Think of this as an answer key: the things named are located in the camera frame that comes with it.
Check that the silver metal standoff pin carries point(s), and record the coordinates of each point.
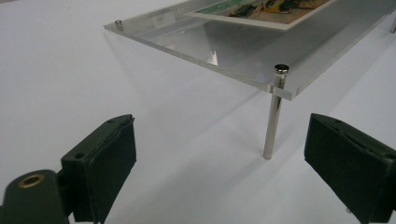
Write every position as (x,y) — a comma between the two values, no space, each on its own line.
(118,24)
(273,124)

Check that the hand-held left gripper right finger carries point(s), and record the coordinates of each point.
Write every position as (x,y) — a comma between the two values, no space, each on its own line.
(348,161)

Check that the colourful art print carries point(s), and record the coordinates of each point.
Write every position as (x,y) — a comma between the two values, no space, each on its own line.
(264,11)

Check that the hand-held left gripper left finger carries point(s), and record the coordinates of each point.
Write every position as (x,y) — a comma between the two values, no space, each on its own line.
(99,161)

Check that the clear acrylic picture frame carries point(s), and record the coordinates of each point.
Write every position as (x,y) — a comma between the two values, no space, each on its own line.
(236,46)

